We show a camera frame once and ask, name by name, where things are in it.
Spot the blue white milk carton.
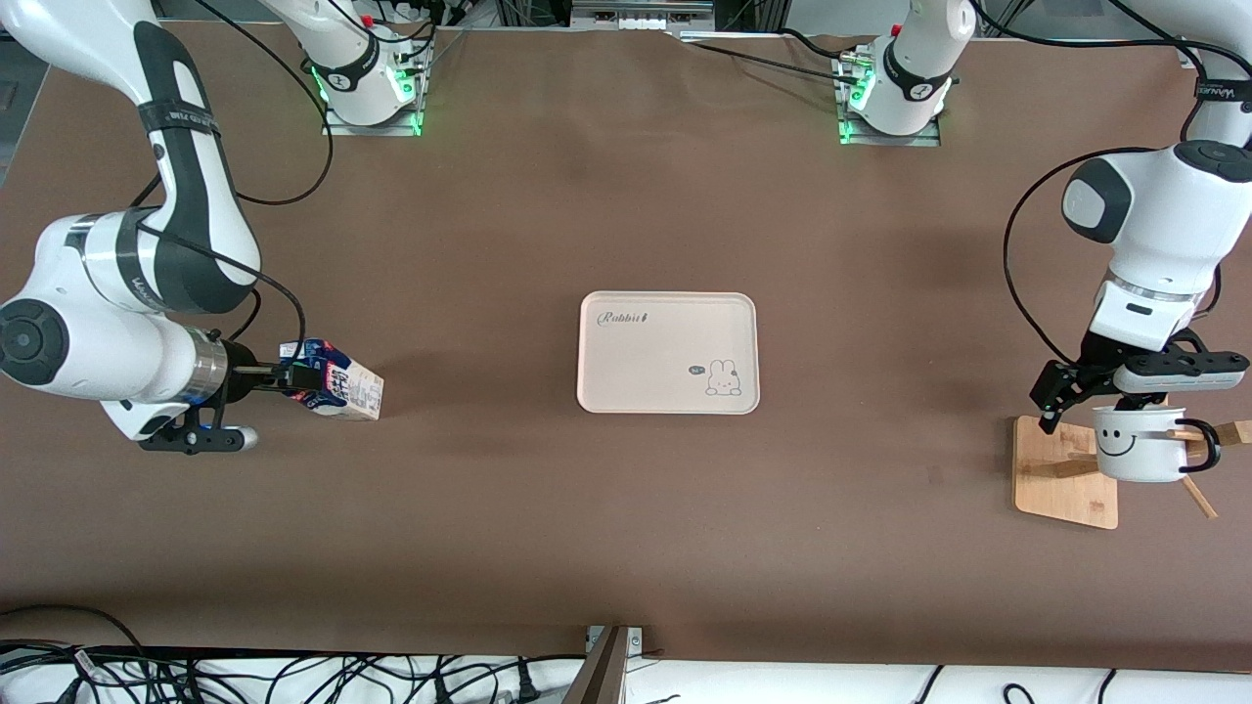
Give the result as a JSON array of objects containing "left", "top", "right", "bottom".
[{"left": 277, "top": 338, "right": 385, "bottom": 422}]

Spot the white smiley mug black handle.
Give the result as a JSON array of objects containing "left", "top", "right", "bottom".
[{"left": 1091, "top": 404, "right": 1223, "bottom": 484}]

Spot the white tray with rabbit print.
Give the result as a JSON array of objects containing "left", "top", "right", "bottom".
[{"left": 577, "top": 291, "right": 760, "bottom": 416}]

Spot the wooden mug stand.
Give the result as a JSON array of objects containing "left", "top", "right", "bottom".
[{"left": 1012, "top": 416, "right": 1252, "bottom": 531}]

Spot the grey metal equipment box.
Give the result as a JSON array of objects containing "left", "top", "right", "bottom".
[{"left": 570, "top": 0, "right": 718, "bottom": 31}]

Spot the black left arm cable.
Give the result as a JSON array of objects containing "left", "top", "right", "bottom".
[{"left": 1002, "top": 147, "right": 1180, "bottom": 369}]

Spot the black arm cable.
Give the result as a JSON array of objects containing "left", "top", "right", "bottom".
[
  {"left": 1002, "top": 147, "right": 1180, "bottom": 369},
  {"left": 125, "top": 0, "right": 336, "bottom": 367}
]

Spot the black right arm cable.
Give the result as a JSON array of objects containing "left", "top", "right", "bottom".
[{"left": 125, "top": 0, "right": 336, "bottom": 367}]

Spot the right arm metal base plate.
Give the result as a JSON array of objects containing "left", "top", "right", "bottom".
[{"left": 321, "top": 39, "right": 425, "bottom": 138}]

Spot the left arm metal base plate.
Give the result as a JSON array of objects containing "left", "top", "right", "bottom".
[{"left": 834, "top": 49, "right": 943, "bottom": 149}]

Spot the dark metal camera post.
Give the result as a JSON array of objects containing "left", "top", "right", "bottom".
[{"left": 561, "top": 625, "right": 647, "bottom": 704}]

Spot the black cable across table edge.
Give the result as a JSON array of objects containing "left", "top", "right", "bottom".
[{"left": 673, "top": 27, "right": 864, "bottom": 85}]

